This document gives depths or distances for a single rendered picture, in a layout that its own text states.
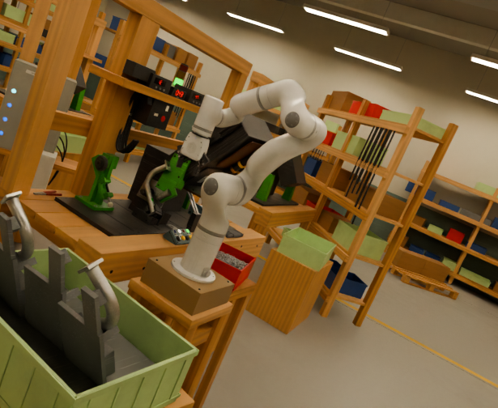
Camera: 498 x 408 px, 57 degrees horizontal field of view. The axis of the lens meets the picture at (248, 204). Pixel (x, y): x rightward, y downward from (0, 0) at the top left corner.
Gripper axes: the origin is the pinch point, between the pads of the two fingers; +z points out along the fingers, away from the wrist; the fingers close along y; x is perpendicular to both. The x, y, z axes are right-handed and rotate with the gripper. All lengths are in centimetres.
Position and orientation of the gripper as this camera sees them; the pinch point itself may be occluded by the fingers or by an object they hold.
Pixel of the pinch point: (187, 169)
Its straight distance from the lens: 192.1
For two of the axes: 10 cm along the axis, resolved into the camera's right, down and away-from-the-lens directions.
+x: 4.6, 0.2, 8.9
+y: 8.0, 4.2, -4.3
